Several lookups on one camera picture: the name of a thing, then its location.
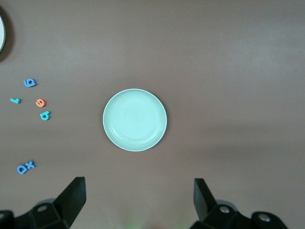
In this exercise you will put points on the blue foam number six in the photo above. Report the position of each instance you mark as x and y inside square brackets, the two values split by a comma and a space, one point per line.
[26, 83]

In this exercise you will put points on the teal foam letter r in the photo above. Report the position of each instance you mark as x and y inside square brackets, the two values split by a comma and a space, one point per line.
[15, 101]

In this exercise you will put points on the orange foam letter e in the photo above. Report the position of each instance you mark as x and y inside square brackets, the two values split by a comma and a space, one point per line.
[38, 103]

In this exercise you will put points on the beige plate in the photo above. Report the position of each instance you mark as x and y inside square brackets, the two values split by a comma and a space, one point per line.
[2, 31]

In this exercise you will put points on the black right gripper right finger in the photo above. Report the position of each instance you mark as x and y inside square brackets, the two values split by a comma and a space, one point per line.
[207, 210]

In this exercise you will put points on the brown table mat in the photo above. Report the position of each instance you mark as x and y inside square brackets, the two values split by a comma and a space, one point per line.
[214, 59]

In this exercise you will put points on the teal foam letter a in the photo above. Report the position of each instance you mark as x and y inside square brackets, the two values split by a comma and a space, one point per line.
[47, 114]

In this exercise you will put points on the mint green plate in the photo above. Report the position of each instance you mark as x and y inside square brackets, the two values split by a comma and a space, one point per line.
[135, 120]

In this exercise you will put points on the blue foam letter x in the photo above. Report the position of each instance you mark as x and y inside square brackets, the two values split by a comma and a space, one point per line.
[30, 164]

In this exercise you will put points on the blue foam letter D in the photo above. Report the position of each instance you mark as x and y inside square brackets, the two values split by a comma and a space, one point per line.
[19, 169]

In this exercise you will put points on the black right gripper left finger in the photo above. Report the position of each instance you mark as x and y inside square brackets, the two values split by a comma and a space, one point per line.
[71, 202]

